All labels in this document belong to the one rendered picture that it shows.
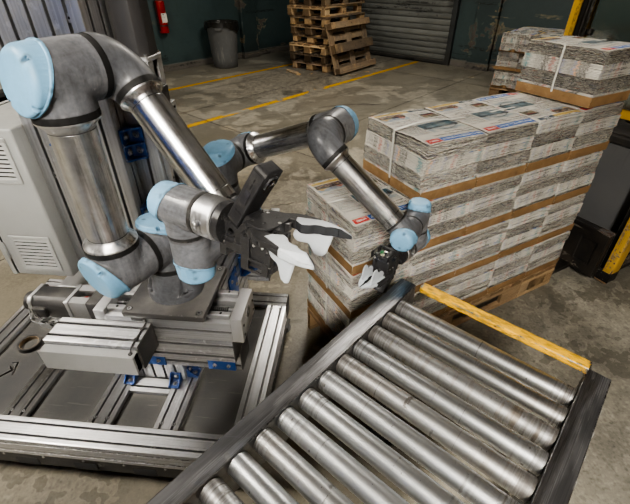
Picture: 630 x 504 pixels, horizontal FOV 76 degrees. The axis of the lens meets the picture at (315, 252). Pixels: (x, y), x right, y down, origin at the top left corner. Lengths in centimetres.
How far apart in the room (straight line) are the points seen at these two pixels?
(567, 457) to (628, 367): 155
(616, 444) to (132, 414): 189
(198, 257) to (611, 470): 176
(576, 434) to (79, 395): 163
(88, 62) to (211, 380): 124
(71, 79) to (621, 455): 214
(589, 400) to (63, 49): 122
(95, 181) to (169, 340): 55
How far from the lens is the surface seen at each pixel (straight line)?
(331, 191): 163
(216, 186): 85
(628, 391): 239
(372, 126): 174
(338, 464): 86
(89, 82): 87
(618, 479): 207
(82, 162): 90
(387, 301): 115
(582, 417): 106
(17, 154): 132
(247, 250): 63
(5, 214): 146
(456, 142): 157
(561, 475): 96
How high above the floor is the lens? 156
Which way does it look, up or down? 35 degrees down
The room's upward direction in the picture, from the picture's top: straight up
